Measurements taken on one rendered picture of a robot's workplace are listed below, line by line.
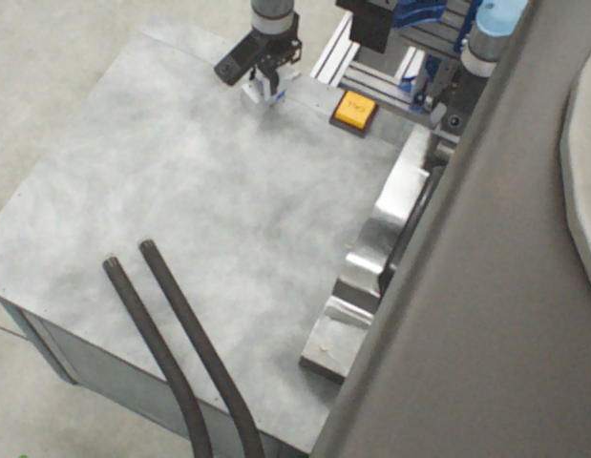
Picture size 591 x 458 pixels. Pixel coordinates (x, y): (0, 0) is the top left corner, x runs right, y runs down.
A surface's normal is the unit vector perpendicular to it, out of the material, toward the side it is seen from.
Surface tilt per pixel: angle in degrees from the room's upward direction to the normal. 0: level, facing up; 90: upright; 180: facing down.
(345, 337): 0
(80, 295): 0
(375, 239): 28
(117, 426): 0
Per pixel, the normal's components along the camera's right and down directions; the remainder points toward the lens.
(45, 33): 0.07, -0.44
